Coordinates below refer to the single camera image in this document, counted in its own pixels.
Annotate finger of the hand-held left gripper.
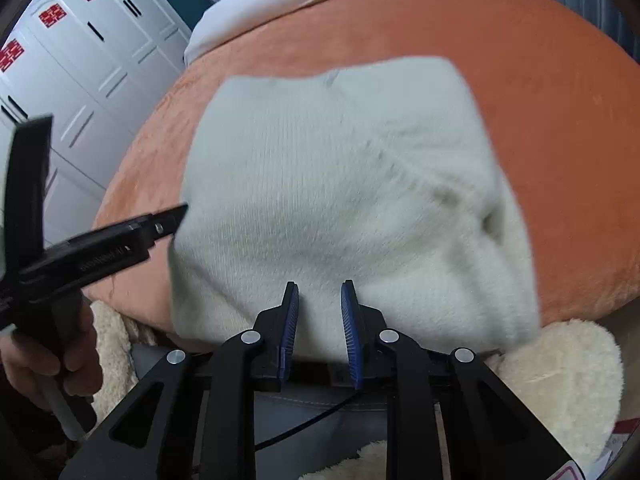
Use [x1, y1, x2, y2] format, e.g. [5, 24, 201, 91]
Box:
[127, 203, 189, 257]

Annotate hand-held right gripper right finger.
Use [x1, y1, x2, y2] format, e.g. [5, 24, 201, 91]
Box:
[340, 279, 586, 480]

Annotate cream knit cardigan red buttons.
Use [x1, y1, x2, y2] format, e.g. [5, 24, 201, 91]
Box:
[167, 56, 542, 361]

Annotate cream fluffy rug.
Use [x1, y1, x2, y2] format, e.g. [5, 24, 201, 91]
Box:
[90, 300, 626, 480]

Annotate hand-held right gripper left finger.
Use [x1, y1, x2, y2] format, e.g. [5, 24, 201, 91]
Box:
[60, 281, 301, 480]

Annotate person's left hand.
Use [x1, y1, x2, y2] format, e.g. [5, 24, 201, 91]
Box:
[0, 304, 97, 413]

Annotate white panelled wardrobe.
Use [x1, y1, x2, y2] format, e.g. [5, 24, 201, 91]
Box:
[0, 0, 193, 281]

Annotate orange plush blanket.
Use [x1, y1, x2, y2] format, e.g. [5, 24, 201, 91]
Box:
[82, 0, 640, 333]

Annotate black cable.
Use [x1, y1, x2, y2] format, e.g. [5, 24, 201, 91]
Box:
[254, 389, 362, 451]

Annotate red and white paper item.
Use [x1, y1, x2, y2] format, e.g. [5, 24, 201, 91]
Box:
[595, 417, 631, 476]

